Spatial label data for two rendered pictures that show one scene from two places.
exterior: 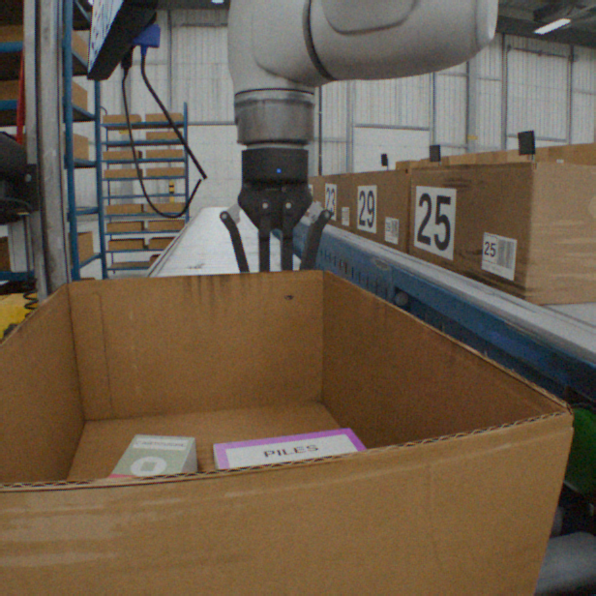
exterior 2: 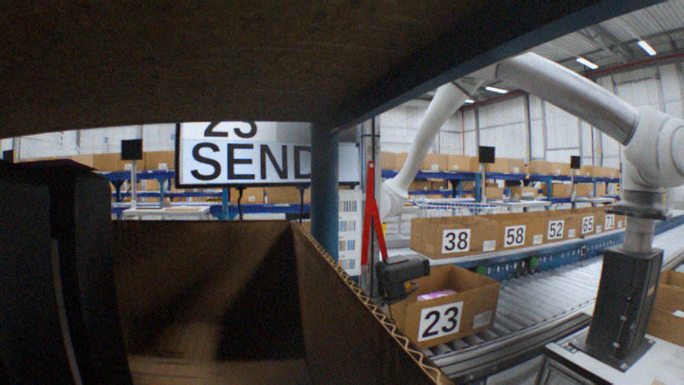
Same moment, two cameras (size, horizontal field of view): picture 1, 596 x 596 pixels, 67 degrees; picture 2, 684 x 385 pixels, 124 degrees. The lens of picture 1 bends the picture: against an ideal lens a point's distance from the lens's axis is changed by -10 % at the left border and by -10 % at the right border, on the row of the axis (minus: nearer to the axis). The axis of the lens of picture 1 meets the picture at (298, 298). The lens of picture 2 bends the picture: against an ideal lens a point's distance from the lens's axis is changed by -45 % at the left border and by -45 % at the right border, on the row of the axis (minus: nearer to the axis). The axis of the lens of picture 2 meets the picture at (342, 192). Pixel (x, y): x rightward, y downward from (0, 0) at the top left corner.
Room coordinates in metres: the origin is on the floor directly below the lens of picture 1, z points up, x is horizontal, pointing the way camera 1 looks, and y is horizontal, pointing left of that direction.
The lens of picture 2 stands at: (0.75, 1.09, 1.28)
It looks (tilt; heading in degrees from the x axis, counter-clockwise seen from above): 3 degrees down; 265
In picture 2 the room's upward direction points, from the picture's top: straight up
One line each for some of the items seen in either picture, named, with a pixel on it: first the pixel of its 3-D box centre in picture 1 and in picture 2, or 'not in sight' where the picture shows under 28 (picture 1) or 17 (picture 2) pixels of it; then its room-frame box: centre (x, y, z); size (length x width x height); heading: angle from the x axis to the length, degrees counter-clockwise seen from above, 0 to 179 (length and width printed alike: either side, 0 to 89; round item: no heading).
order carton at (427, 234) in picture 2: not in sight; (454, 235); (0.01, -0.50, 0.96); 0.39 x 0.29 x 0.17; 9
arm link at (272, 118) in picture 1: (274, 124); not in sight; (0.57, 0.03, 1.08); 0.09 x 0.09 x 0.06
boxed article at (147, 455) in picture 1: (152, 489); not in sight; (0.34, 0.12, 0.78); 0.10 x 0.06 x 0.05; 179
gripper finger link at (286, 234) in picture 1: (286, 248); not in sight; (0.57, 0.01, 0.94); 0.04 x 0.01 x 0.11; 9
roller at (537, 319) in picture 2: not in sight; (505, 305); (-0.06, -0.05, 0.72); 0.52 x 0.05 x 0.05; 99
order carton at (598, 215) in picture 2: not in sight; (577, 221); (-1.15, -0.68, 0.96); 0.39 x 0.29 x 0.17; 9
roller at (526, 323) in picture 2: not in sight; (495, 308); (0.00, -0.04, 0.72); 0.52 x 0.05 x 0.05; 99
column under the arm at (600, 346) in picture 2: not in sight; (626, 299); (-0.19, 0.52, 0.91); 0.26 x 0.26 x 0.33; 8
